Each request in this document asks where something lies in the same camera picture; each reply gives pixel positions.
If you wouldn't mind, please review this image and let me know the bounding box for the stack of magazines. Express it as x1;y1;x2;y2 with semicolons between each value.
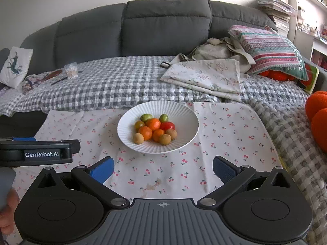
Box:
256;0;297;38

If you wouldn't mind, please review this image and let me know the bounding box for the white embroidered pillow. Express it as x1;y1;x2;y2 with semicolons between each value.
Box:
0;46;34;90

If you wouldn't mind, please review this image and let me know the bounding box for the beige cloth bag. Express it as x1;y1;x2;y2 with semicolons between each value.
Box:
176;37;256;73

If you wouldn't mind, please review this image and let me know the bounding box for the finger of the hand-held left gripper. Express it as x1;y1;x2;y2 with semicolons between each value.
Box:
0;137;36;142
60;139;81;157

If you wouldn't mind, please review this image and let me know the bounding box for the chunky woven blanket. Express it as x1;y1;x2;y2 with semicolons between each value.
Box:
249;98;327;245

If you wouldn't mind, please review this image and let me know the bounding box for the large blemished orange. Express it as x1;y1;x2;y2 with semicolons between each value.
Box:
138;126;153;141

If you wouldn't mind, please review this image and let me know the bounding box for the grey checked blanket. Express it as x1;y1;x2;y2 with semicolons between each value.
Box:
0;55;311;116

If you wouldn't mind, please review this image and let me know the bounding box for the patterned fabric piece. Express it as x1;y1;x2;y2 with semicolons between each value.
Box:
21;69;64;94

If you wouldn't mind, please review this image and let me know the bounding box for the small orange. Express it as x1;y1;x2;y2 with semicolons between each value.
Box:
152;129;165;143

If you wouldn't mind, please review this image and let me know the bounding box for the large orange plush toy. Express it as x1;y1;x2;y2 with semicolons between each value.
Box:
305;90;327;154

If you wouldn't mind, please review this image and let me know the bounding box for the green and orange cushion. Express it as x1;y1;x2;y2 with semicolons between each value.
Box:
297;62;320;95

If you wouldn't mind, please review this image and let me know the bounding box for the clear plastic bag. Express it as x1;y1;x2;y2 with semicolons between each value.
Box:
62;62;78;79

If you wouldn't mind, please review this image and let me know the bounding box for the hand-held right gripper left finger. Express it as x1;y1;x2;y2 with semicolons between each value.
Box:
33;156;131;210

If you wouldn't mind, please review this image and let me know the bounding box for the white ribbed plate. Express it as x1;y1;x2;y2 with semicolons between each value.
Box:
117;100;200;155

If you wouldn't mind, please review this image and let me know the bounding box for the folded floral cloth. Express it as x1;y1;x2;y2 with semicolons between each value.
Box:
160;58;243;101

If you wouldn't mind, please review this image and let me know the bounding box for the grey sofa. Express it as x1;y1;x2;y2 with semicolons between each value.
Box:
0;0;279;139

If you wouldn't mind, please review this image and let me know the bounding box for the white bookshelf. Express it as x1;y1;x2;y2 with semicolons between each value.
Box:
286;0;327;70

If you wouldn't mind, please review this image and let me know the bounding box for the person's left hand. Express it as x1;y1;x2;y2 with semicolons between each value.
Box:
0;188;20;236

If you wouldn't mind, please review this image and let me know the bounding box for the striped patterned pillow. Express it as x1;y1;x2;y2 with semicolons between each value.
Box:
228;25;310;81

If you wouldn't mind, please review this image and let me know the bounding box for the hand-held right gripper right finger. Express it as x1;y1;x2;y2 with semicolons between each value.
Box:
197;155;291;210

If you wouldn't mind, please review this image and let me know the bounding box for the cherry print cloth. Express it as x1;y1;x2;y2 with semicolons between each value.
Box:
11;101;284;245

